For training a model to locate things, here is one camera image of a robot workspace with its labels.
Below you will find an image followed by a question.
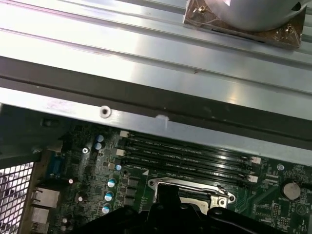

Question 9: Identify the perforated metal fan grille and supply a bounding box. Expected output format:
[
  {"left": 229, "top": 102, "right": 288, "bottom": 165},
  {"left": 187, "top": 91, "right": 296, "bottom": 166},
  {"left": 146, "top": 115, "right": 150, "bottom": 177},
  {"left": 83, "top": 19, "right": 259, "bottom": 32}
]
[{"left": 0, "top": 162, "right": 35, "bottom": 234}]

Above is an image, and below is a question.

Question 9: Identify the metal socket cover frame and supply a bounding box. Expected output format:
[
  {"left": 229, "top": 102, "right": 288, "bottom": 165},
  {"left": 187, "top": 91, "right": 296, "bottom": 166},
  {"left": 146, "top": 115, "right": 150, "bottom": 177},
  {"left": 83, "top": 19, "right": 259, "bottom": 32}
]
[{"left": 156, "top": 181, "right": 231, "bottom": 210}]

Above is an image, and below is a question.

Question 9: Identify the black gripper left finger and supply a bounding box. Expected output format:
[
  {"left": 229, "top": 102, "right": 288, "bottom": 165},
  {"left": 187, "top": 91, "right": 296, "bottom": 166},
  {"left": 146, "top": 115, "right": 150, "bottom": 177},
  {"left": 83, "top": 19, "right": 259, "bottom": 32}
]
[{"left": 80, "top": 184, "right": 171, "bottom": 234}]

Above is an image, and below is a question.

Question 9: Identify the CPU socket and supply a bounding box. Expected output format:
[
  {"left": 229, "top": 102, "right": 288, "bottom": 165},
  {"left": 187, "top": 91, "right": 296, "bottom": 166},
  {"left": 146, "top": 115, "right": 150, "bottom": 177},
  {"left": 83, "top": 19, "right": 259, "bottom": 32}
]
[{"left": 148, "top": 177, "right": 236, "bottom": 217}]

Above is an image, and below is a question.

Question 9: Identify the black silver PC case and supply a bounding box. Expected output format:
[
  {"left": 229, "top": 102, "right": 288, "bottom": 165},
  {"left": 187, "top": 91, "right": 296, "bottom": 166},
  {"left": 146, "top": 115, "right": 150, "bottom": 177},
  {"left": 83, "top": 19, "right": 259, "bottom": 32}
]
[{"left": 0, "top": 70, "right": 312, "bottom": 234}]

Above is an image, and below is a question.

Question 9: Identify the brown square base plate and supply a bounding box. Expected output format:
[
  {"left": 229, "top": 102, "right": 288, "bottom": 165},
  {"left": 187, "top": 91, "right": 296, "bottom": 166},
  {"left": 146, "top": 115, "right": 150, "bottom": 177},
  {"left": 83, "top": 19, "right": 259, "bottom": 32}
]
[{"left": 182, "top": 0, "right": 307, "bottom": 51}]

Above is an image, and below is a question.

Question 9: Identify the thin wire locking lever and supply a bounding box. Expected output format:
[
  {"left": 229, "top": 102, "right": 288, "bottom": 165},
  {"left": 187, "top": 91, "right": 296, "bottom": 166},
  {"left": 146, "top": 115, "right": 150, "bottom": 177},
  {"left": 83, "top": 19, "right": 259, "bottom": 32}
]
[{"left": 215, "top": 185, "right": 231, "bottom": 197}]

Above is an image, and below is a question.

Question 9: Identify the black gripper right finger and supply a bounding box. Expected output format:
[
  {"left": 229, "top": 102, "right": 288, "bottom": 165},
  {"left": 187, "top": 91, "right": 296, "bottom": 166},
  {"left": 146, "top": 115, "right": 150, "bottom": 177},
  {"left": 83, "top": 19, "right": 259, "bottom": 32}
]
[{"left": 170, "top": 184, "right": 312, "bottom": 234}]

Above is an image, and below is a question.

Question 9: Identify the blue video port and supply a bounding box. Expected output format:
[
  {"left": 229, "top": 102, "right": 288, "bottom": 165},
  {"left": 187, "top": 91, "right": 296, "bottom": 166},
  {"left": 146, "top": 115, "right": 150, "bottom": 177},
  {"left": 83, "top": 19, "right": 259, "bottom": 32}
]
[{"left": 47, "top": 156, "right": 65, "bottom": 176}]

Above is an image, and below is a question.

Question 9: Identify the black RAM slot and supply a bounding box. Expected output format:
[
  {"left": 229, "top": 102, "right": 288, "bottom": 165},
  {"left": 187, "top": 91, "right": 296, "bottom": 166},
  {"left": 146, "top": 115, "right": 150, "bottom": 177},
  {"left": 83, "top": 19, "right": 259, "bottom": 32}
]
[
  {"left": 119, "top": 157, "right": 247, "bottom": 188},
  {"left": 116, "top": 148, "right": 259, "bottom": 183},
  {"left": 120, "top": 139, "right": 255, "bottom": 173},
  {"left": 119, "top": 130, "right": 263, "bottom": 164}
]

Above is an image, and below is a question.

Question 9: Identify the green motherboard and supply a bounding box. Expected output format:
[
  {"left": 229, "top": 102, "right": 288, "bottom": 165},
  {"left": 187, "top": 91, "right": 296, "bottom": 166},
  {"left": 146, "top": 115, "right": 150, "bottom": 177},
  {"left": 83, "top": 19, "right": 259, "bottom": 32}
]
[{"left": 36, "top": 121, "right": 312, "bottom": 234}]

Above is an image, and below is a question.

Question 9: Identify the silver metal io port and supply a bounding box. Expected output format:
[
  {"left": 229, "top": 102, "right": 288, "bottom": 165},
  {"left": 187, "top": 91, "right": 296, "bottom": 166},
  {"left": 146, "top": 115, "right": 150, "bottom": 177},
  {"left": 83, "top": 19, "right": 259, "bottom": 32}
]
[
  {"left": 31, "top": 207, "right": 49, "bottom": 225},
  {"left": 33, "top": 187, "right": 60, "bottom": 205}
]

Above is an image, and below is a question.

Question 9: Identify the silver coin battery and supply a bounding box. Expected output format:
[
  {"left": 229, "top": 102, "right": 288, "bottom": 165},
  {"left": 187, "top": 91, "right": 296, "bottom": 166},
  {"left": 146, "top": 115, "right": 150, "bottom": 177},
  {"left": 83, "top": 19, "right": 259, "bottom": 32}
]
[{"left": 281, "top": 180, "right": 302, "bottom": 201}]

